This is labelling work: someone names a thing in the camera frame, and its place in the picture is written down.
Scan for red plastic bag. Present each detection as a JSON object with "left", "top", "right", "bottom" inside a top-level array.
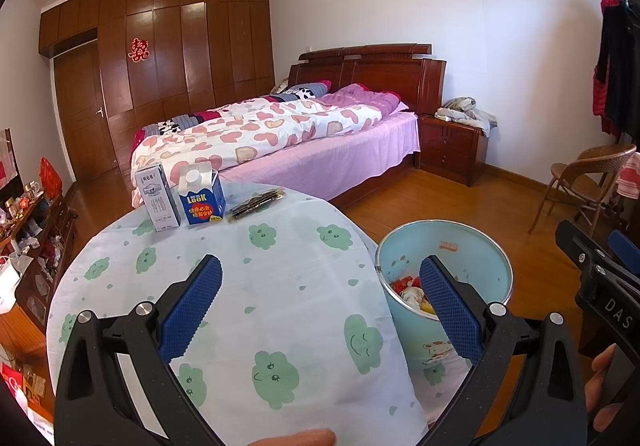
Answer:
[{"left": 390, "top": 276, "right": 421, "bottom": 294}]

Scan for light blue trash bin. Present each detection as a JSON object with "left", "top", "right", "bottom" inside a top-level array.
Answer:
[{"left": 374, "top": 220, "right": 513, "bottom": 370}]

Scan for person's right hand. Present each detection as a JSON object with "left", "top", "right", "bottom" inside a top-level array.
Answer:
[{"left": 583, "top": 344, "right": 626, "bottom": 433}]

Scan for person's left hand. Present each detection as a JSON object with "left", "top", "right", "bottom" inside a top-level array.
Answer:
[{"left": 248, "top": 429, "right": 336, "bottom": 446}]

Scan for folding wooden chair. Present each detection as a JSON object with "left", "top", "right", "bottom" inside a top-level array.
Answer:
[{"left": 528, "top": 144, "right": 637, "bottom": 237}]

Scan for white milk carton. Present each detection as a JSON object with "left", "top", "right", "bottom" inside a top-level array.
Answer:
[{"left": 134, "top": 163, "right": 180, "bottom": 232}]

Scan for wooden side cabinet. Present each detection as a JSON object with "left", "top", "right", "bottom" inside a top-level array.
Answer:
[{"left": 1, "top": 192, "right": 78, "bottom": 333}]

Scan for blue Look drink carton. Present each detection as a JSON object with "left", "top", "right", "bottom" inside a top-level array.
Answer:
[{"left": 178, "top": 162, "right": 226, "bottom": 225}]

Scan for dark striped packet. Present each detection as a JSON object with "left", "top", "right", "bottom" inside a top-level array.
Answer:
[{"left": 227, "top": 187, "right": 285, "bottom": 222}]

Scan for red gift bag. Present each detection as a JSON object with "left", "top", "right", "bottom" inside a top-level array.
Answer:
[{"left": 39, "top": 157, "right": 63, "bottom": 200}]

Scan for heart pattern duvet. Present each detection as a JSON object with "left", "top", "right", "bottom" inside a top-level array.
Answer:
[{"left": 131, "top": 83, "right": 406, "bottom": 186}]

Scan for hanging dark clothes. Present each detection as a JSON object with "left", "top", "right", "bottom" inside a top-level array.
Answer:
[{"left": 592, "top": 0, "right": 639, "bottom": 145}]

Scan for wooden nightstand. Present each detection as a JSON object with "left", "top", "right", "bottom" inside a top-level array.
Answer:
[{"left": 418, "top": 116, "right": 488, "bottom": 187}]

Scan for cloth covered television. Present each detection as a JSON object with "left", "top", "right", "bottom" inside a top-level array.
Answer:
[{"left": 0, "top": 128, "right": 23, "bottom": 202}]

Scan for pink bed sheet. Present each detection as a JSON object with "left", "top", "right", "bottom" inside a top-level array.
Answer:
[{"left": 220, "top": 112, "right": 420, "bottom": 200}]

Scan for clothes pile on nightstand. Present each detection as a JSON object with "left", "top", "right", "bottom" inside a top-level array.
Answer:
[{"left": 435, "top": 96, "right": 498, "bottom": 137}]

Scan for wooden door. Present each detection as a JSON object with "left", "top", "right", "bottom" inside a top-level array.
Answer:
[{"left": 53, "top": 42, "right": 117, "bottom": 183}]

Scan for red double happiness decal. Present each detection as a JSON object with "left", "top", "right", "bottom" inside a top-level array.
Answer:
[{"left": 127, "top": 38, "right": 151, "bottom": 64}]

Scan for brown wooden wardrobe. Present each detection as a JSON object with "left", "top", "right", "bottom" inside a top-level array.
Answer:
[{"left": 39, "top": 0, "right": 274, "bottom": 172}]

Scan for wooden bed frame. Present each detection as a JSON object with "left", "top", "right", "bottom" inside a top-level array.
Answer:
[{"left": 288, "top": 43, "right": 446, "bottom": 209}]

